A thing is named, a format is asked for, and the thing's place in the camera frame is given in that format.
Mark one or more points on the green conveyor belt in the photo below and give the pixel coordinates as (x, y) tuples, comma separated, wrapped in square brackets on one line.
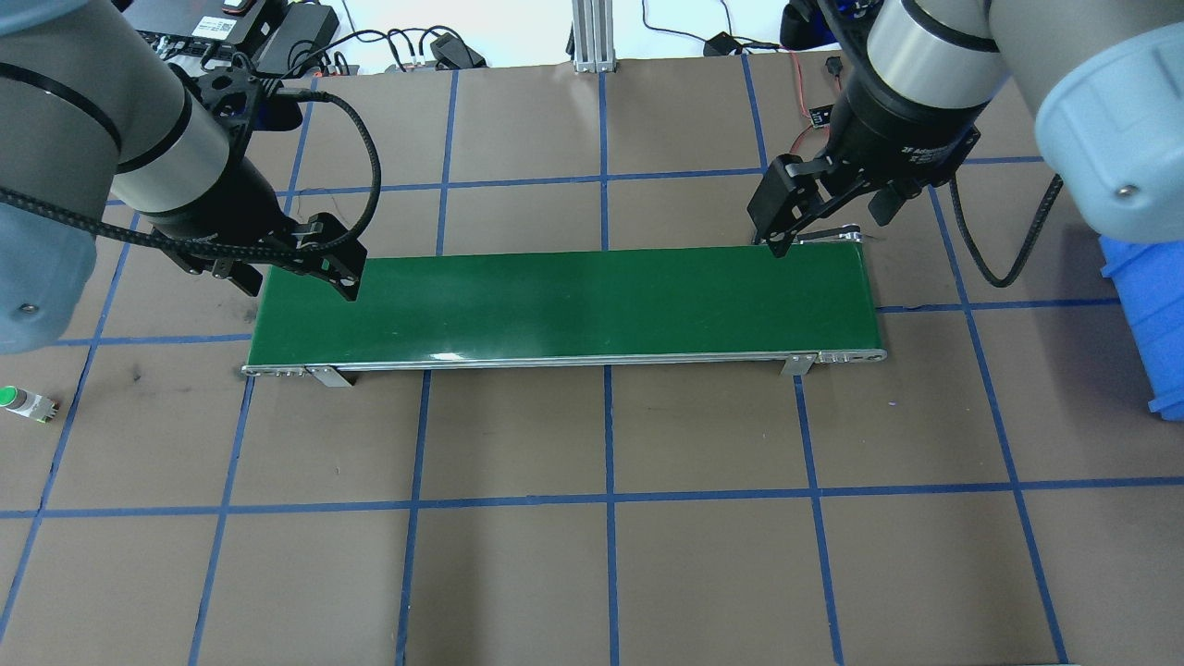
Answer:
[(573, 305)]

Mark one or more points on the black electronics box with label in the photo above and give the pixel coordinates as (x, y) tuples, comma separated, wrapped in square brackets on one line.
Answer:
[(213, 23)]

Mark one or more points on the green push button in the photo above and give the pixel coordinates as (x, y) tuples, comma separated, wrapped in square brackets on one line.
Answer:
[(23, 402)]

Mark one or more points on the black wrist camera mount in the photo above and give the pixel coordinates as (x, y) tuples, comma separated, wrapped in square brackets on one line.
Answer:
[(231, 92), (823, 23)]

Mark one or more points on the blue plastic bin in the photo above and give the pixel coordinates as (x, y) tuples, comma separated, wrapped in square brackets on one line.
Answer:
[(1156, 314)]

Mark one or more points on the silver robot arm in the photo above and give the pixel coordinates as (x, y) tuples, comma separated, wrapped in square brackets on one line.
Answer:
[(1110, 92), (55, 92)]

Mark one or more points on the aluminium frame post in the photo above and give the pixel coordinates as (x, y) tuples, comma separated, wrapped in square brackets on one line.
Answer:
[(592, 37)]

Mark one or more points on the small black power adapter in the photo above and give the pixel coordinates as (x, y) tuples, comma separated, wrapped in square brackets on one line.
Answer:
[(721, 43), (455, 51)]

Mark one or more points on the small black connector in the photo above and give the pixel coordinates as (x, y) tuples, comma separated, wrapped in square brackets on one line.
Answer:
[(833, 67)]

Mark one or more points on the small black circuit board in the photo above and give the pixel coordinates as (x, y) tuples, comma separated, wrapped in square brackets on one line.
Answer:
[(820, 116)]

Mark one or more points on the large black power adapter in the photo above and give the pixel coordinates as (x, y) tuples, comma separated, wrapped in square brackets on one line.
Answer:
[(296, 37)]

